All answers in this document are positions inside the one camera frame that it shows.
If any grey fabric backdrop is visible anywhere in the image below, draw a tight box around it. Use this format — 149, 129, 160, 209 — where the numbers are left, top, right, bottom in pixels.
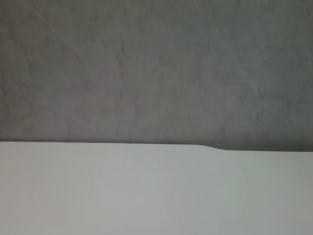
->
0, 0, 313, 152

